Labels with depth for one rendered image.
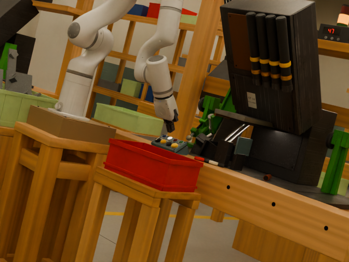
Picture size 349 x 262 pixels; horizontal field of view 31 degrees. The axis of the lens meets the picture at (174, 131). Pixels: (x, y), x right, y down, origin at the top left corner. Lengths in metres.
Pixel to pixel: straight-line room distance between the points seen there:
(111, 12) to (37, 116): 0.56
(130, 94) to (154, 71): 6.82
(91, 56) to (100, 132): 0.34
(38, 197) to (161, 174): 0.62
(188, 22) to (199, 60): 5.29
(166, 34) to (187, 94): 1.00
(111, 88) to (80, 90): 6.91
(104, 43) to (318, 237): 1.26
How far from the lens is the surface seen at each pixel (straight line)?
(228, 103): 2.84
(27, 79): 3.45
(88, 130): 2.76
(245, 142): 2.69
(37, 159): 2.75
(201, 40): 3.50
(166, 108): 2.58
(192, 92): 3.50
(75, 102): 2.79
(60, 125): 2.69
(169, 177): 2.32
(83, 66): 2.79
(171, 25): 2.55
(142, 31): 11.67
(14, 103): 3.12
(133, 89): 9.31
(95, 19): 2.76
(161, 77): 2.52
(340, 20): 3.07
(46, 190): 2.71
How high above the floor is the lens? 1.19
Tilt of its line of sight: 4 degrees down
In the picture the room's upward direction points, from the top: 14 degrees clockwise
